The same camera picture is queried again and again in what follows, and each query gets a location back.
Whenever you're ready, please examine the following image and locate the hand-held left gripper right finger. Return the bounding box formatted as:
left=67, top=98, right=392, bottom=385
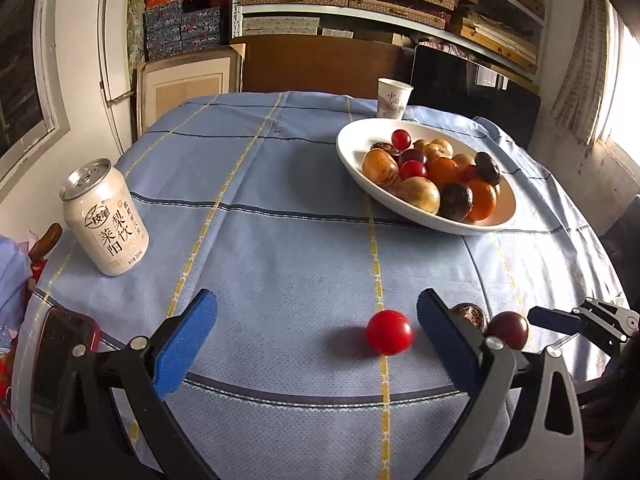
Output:
left=416, top=287, right=586, bottom=480

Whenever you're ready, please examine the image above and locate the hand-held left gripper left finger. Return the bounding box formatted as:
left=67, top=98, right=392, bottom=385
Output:
left=50, top=289, right=218, bottom=480

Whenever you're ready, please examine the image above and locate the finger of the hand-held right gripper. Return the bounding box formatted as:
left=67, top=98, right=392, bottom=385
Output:
left=570, top=297, right=640, bottom=348
left=527, top=306, right=588, bottom=335

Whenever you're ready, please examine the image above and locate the dark purple passion fruit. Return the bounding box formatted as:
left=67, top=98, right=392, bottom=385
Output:
left=474, top=151, right=502, bottom=187
left=438, top=182, right=475, bottom=222
left=369, top=142, right=402, bottom=161
left=450, top=302, right=488, bottom=336

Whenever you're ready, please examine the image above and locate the orange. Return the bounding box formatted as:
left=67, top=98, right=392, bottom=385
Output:
left=465, top=178, right=501, bottom=222
left=426, top=156, right=461, bottom=190

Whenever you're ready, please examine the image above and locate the white oval plate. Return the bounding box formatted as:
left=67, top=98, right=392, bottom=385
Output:
left=336, top=118, right=517, bottom=237

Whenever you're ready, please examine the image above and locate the red-cased smartphone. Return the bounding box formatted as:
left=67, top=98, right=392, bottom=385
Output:
left=27, top=306, right=101, bottom=453

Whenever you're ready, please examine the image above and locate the blue checked tablecloth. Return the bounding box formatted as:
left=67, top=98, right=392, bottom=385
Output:
left=10, top=91, right=628, bottom=480

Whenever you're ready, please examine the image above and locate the cream drink can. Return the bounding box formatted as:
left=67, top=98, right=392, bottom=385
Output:
left=59, top=158, right=150, bottom=277

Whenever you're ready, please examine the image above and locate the light blue cloth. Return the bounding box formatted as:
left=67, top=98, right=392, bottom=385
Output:
left=0, top=235, right=36, bottom=341

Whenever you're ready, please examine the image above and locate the black panel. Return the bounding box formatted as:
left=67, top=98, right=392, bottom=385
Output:
left=410, top=44, right=543, bottom=151

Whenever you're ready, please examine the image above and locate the bright window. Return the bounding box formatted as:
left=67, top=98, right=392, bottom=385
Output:
left=597, top=0, right=640, bottom=161

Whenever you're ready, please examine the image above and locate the white paper cup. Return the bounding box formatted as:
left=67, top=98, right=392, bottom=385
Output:
left=376, top=78, right=415, bottom=121

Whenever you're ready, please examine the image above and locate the patterned beige curtain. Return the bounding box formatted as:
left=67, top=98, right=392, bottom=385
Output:
left=550, top=0, right=613, bottom=146

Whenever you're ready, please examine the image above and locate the grey framed window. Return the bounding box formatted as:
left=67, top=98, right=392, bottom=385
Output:
left=0, top=0, right=71, bottom=196

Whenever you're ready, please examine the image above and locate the pink cloth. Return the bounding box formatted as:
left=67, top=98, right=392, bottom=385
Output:
left=422, top=37, right=466, bottom=56

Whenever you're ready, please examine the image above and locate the white leaning strip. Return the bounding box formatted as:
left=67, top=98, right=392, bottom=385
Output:
left=97, top=0, right=136, bottom=153

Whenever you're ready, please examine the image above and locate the brown board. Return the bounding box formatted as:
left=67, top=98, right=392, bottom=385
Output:
left=242, top=35, right=416, bottom=106

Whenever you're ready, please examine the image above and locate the stack of blue patterned boxes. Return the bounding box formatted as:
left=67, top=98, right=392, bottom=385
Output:
left=144, top=0, right=223, bottom=61

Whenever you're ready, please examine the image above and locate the grey marble slab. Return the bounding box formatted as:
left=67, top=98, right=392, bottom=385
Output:
left=125, top=0, right=148, bottom=66

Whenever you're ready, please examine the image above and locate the white metal shelf rack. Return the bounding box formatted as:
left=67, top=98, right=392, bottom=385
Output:
left=230, top=0, right=548, bottom=86

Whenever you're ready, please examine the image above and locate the brown wooden handle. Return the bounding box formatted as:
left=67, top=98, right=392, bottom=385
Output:
left=27, top=222, right=64, bottom=261

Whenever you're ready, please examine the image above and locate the beige picture frame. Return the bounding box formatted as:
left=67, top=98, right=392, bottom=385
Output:
left=136, top=42, right=247, bottom=133

